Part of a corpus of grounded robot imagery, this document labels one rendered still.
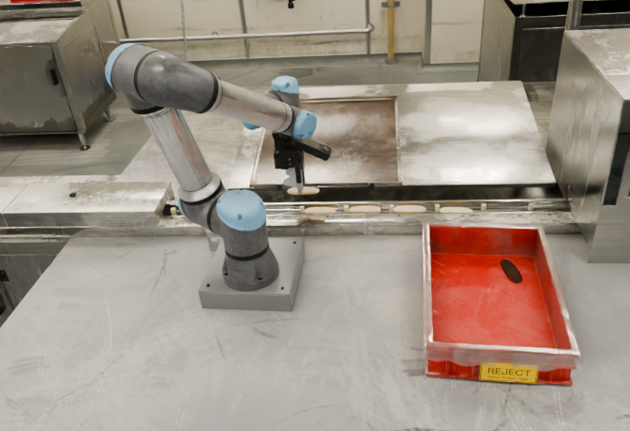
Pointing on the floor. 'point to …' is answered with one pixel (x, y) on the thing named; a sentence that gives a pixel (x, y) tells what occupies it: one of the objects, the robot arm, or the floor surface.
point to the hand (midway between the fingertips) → (302, 186)
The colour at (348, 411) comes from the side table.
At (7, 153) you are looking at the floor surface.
